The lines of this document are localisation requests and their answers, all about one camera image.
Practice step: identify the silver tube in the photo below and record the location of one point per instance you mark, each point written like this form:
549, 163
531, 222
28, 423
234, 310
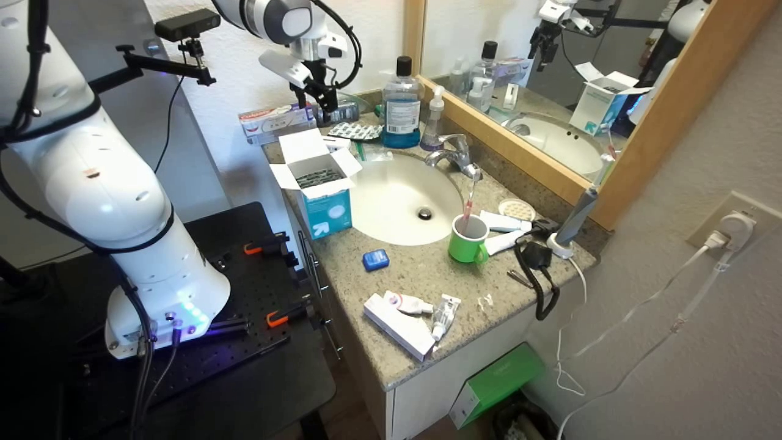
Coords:
444, 318

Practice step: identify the clear green-seal zip bag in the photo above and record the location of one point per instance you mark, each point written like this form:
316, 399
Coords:
372, 152

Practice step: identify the long white box red label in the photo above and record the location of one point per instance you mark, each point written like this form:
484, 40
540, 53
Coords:
335, 146

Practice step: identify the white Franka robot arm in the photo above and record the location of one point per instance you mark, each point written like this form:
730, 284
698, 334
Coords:
107, 186

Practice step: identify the clear plastic package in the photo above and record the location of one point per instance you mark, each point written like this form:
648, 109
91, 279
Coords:
342, 112

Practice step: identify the black robot table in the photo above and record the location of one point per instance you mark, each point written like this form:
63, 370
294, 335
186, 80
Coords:
246, 376

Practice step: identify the small blue floss case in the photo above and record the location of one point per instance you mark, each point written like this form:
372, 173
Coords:
375, 261

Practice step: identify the small items at left edge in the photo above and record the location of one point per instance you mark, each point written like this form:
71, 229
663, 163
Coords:
406, 305

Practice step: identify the orange clamp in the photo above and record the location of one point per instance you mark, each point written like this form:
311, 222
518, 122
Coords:
252, 250
276, 318

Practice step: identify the chrome faucet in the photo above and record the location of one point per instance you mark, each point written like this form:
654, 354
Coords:
452, 155

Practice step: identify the white blue toothpaste box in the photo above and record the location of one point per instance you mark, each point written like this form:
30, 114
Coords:
273, 123

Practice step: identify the white teal cardboard box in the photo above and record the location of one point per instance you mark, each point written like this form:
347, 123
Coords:
325, 212

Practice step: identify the clear plastic bottle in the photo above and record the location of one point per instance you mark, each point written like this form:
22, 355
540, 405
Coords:
433, 123

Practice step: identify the pink toothbrush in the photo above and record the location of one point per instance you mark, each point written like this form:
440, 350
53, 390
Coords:
467, 199

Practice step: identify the black external camera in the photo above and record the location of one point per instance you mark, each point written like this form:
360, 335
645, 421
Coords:
186, 24

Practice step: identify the small white floss pick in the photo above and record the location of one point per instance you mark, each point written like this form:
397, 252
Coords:
489, 301
479, 307

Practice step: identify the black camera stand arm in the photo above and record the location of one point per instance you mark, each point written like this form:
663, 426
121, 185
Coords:
162, 67

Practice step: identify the round white soap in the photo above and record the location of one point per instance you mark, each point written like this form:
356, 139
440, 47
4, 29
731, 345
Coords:
517, 212

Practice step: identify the white oval sink basin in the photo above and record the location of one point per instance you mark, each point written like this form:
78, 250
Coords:
399, 205

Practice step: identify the black bin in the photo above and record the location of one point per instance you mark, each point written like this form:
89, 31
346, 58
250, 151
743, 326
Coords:
522, 419

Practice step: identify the electric toothbrush with charger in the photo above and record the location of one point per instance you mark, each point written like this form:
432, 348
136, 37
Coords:
583, 217

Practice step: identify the wood framed mirror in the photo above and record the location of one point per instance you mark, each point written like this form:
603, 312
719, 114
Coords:
685, 100

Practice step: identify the flat white box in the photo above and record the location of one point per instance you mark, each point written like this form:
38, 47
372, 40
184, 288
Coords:
399, 332

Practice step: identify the grey packets stack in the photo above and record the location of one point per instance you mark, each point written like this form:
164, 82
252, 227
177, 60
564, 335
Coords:
319, 178

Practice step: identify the beige wall outlet plate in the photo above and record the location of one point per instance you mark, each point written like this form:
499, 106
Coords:
761, 236

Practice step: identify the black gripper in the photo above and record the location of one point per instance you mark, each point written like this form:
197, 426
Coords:
319, 75

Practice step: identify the blue mouthwash bottle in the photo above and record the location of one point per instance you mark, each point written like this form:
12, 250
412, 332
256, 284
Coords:
401, 114

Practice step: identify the white blue tube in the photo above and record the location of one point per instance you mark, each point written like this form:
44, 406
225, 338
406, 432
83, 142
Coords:
505, 222

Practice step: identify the green mug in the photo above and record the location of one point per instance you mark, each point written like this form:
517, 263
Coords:
466, 246

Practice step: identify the white wall plug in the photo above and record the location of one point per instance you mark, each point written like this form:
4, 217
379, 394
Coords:
737, 229

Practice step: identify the white vanity cabinet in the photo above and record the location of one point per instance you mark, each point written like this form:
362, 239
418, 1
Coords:
424, 399

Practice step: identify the green cardboard box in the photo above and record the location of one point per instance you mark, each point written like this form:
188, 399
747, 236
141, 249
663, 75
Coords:
496, 382

